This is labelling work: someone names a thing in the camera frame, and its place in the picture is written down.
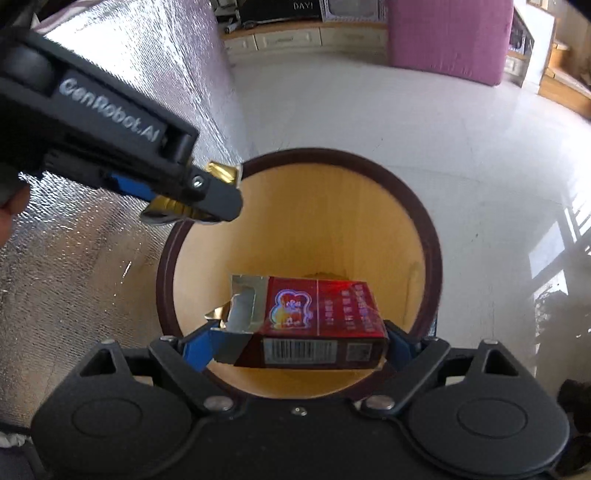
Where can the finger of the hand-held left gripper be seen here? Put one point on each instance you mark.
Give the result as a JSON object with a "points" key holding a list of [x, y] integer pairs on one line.
{"points": [[217, 199]]}

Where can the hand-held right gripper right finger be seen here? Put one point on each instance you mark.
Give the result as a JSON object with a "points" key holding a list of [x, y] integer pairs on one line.
{"points": [[400, 347]]}

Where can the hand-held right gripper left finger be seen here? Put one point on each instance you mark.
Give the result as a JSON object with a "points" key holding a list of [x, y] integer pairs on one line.
{"points": [[196, 347]]}

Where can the gold foil wrapper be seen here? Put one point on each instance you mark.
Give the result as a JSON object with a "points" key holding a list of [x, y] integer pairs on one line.
{"points": [[220, 171]]}

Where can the yellow brown-rimmed trash bin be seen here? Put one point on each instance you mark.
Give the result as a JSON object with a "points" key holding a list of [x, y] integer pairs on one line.
{"points": [[300, 221]]}

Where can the red cigarette box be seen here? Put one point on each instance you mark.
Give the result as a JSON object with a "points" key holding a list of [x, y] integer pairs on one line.
{"points": [[314, 314]]}

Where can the person's left hand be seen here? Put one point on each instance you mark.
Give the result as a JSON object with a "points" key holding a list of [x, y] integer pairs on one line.
{"points": [[13, 210]]}

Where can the white pink patterned tablecloth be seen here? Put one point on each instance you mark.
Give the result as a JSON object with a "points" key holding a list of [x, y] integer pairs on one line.
{"points": [[69, 11]]}

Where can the silver foil table skirt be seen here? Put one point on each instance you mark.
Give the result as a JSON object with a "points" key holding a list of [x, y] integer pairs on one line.
{"points": [[92, 258]]}

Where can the beige low cabinet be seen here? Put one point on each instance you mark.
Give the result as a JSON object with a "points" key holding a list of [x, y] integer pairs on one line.
{"points": [[286, 41]]}

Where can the dark shoe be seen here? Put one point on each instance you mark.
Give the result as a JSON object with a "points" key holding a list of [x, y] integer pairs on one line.
{"points": [[573, 401]]}

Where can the cardboard toy television box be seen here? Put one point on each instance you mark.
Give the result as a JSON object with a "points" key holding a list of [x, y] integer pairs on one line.
{"points": [[353, 10]]}

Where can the pink folded mattress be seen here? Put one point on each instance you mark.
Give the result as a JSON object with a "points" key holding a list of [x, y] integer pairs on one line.
{"points": [[443, 37]]}

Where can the wooden platform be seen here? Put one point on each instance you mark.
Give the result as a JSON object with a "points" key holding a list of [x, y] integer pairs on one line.
{"points": [[565, 78]]}

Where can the white stair cabinet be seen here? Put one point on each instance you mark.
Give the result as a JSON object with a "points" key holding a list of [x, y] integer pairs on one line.
{"points": [[531, 46]]}

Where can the black wall poster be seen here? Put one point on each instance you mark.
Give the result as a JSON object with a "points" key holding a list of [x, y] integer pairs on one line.
{"points": [[281, 9]]}

